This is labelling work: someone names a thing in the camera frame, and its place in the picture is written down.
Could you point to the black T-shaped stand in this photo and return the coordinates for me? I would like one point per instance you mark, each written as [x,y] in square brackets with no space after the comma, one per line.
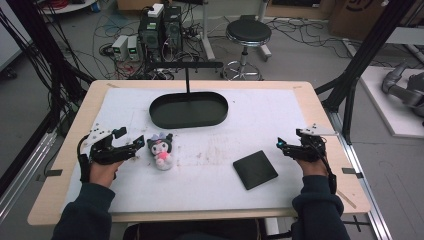
[186,65]

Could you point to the black metal frame post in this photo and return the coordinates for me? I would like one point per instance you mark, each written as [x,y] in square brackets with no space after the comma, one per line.
[360,63]

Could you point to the black computer tower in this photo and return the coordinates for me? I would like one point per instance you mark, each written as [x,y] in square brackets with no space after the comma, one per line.
[172,30]
[150,36]

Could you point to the black round stool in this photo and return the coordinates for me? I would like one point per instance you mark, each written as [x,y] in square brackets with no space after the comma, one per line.
[248,33]

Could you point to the wooden table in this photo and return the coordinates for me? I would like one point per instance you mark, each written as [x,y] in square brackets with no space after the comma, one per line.
[76,133]

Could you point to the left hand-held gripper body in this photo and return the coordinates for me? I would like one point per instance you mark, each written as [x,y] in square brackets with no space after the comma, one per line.
[106,152]

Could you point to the white box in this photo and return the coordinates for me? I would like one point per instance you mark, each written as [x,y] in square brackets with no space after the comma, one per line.
[155,10]

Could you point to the person's dark lap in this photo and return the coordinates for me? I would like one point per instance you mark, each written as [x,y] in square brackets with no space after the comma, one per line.
[193,231]

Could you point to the black square pad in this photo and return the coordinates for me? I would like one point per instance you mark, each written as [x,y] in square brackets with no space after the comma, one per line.
[255,169]

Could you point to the black tape strip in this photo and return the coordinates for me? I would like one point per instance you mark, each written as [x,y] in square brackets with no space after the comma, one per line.
[351,172]
[53,173]

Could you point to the white foam mat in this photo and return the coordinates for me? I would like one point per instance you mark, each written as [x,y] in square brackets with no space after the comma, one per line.
[213,156]

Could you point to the brown cardboard box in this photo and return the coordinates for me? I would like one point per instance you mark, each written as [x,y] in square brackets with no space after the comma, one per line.
[363,16]

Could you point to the person's right hand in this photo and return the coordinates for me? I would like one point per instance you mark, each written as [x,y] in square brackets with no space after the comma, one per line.
[313,168]

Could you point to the grey power supply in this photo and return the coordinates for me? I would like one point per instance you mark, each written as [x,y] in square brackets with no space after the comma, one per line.
[133,48]
[119,47]

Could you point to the plush doll with black hair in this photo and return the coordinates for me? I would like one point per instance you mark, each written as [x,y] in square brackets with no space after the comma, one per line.
[161,151]

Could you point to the person's left hand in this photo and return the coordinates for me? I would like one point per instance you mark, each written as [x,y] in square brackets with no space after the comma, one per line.
[103,173]

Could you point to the black oval tray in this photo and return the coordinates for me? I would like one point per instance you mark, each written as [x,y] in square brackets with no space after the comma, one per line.
[190,111]

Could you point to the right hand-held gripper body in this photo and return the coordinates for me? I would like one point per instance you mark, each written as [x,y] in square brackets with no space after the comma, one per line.
[308,150]

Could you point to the aluminium rail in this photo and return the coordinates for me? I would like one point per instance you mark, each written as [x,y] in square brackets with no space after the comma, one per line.
[23,176]
[366,186]

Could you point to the white platform board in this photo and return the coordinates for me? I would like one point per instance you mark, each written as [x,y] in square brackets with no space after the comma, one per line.
[393,120]

